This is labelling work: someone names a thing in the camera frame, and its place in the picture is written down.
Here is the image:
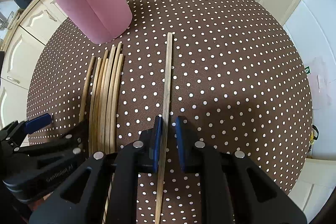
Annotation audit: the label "wooden chopstick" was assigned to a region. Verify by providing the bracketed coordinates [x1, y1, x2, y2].
[97, 58, 109, 151]
[105, 43, 122, 154]
[92, 50, 109, 153]
[101, 44, 117, 224]
[109, 54, 123, 153]
[155, 32, 173, 224]
[79, 56, 96, 123]
[88, 58, 102, 156]

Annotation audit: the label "brown polka dot tablecloth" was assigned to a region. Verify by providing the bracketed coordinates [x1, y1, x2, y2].
[27, 0, 313, 223]

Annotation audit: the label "pink cylindrical utensil cup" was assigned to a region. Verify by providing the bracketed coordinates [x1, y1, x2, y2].
[54, 0, 132, 44]

